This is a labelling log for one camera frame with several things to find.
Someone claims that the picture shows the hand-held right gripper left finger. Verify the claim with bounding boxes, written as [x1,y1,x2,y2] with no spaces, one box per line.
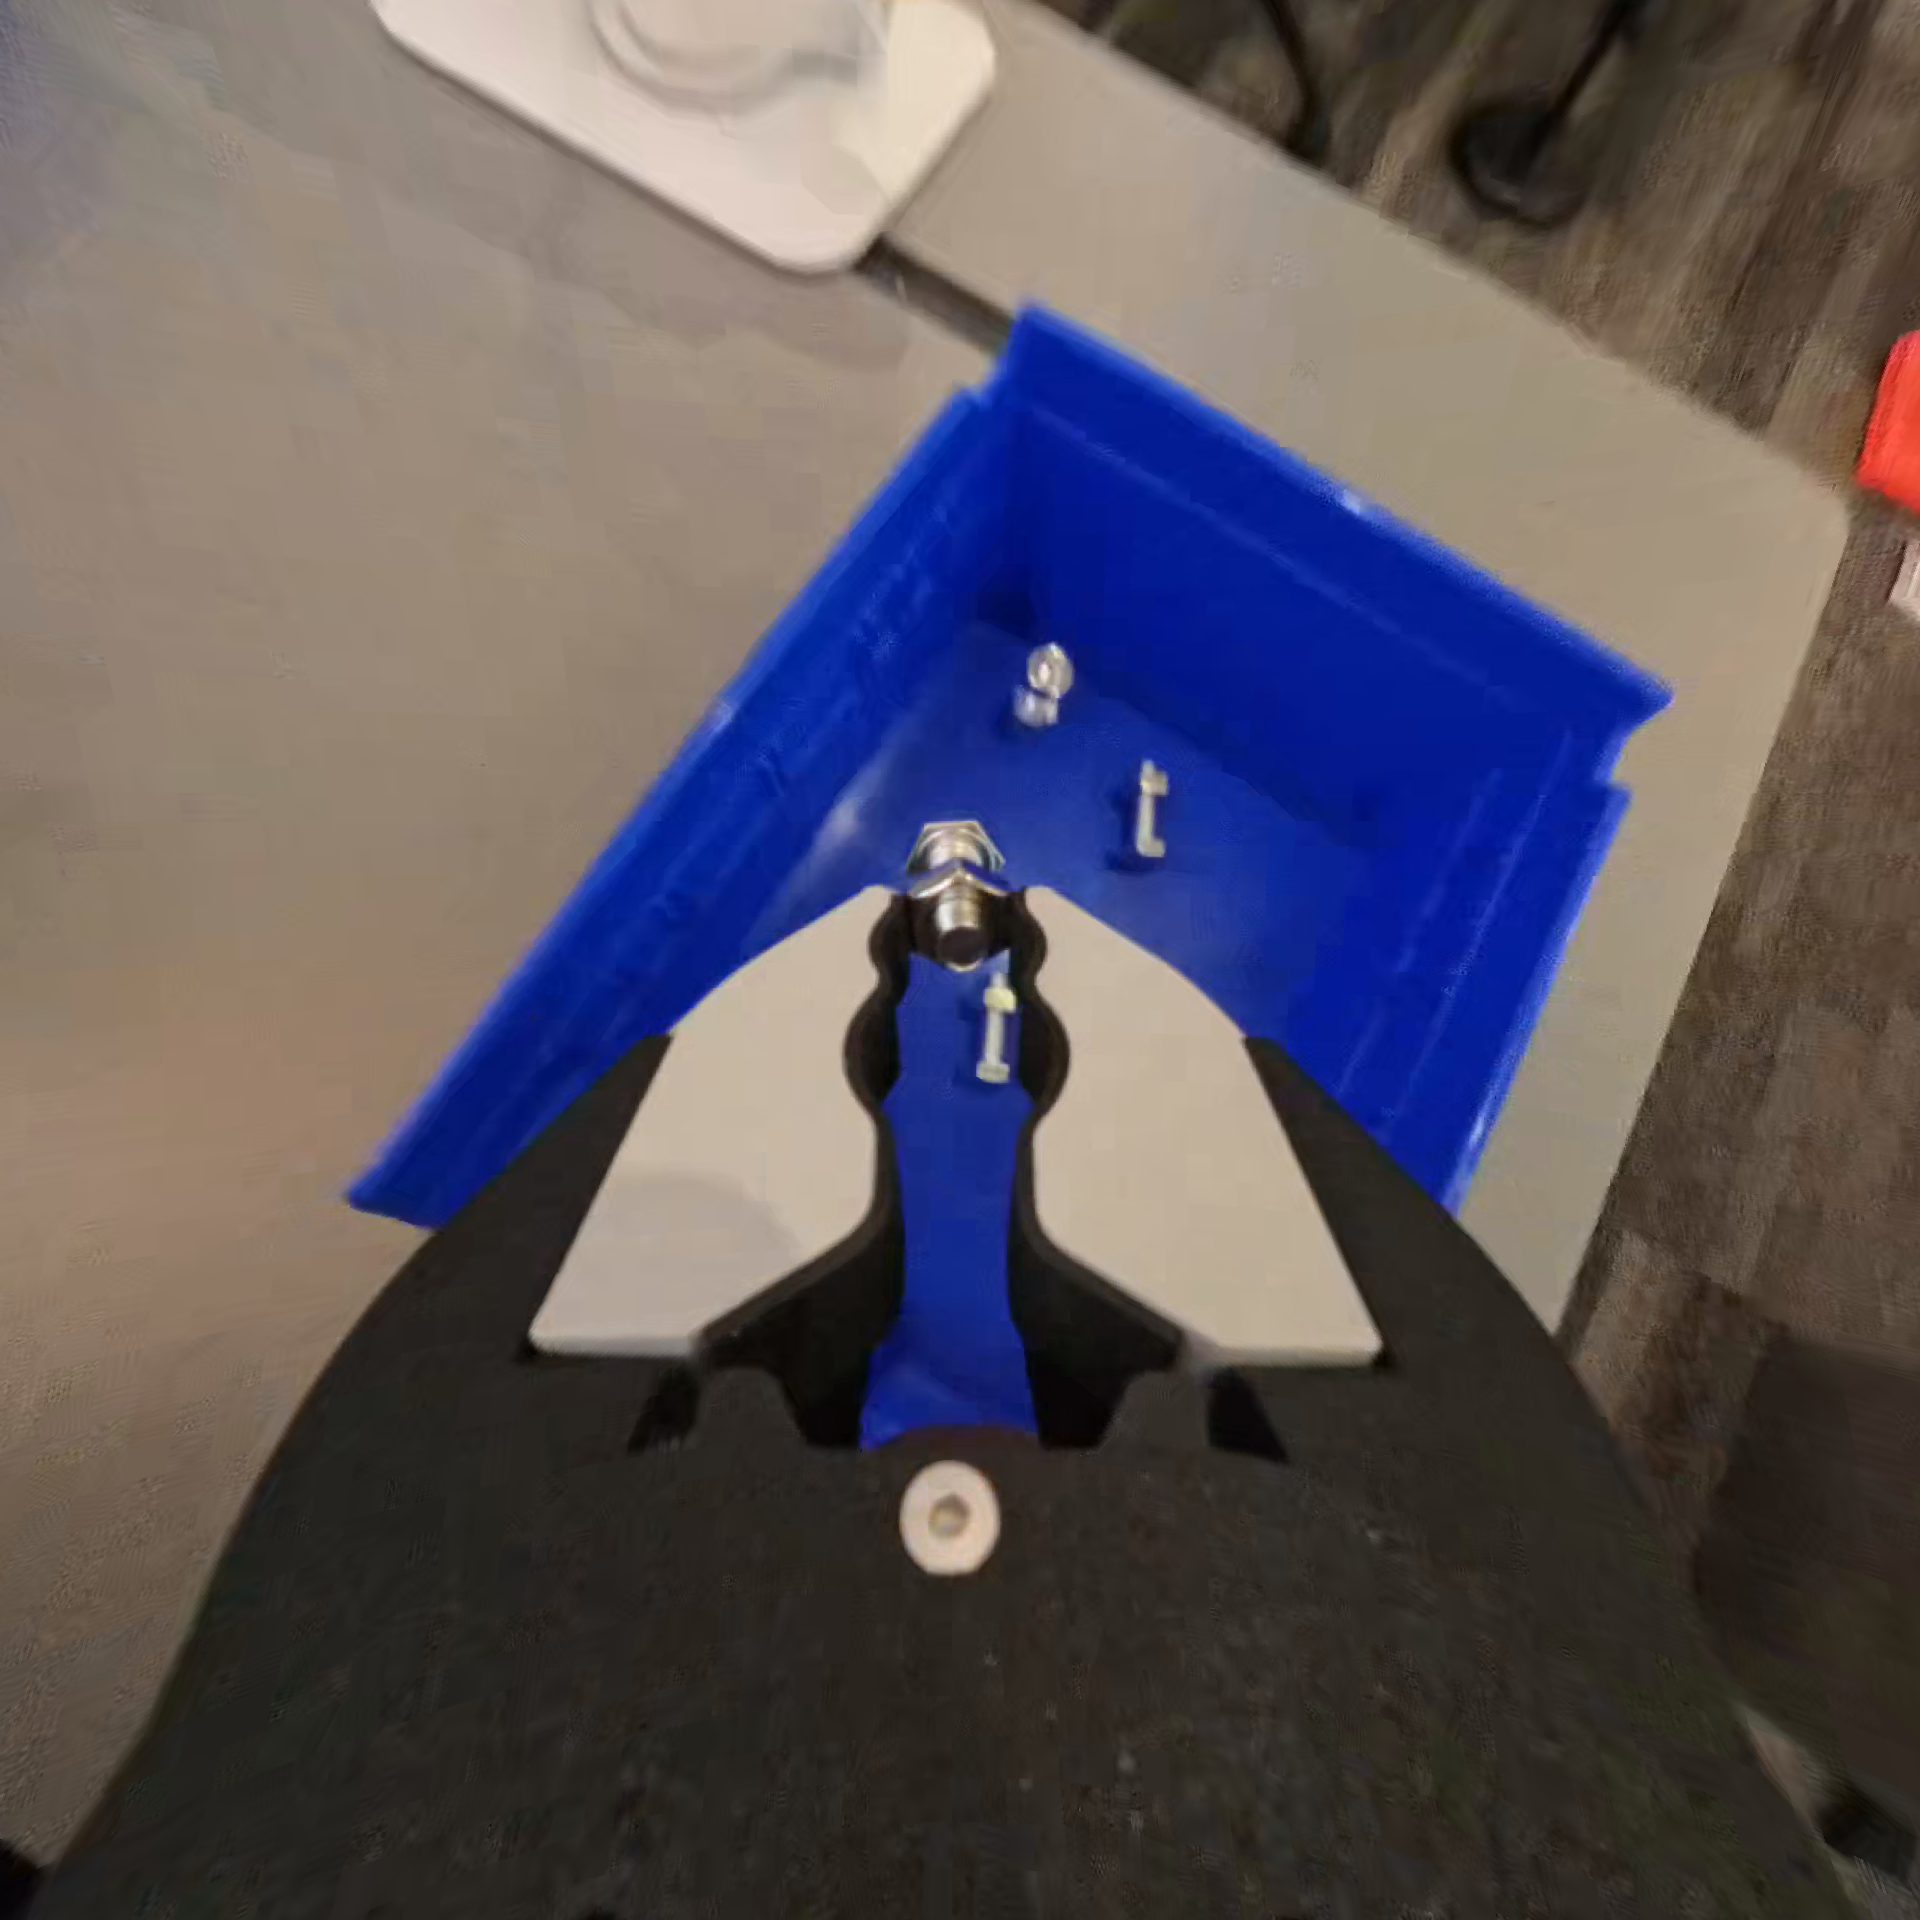
[528,888,912,1449]

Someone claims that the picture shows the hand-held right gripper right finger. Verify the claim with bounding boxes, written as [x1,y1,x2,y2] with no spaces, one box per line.
[1006,888,1382,1449]

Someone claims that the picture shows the blue plastic bin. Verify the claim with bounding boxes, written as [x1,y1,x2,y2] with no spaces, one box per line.
[345,300,1676,1453]

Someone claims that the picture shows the white board stand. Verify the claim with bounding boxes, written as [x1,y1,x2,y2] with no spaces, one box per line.
[368,0,1000,275]

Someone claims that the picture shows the orange traffic cone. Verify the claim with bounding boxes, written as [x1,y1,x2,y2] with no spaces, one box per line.
[1857,329,1920,512]

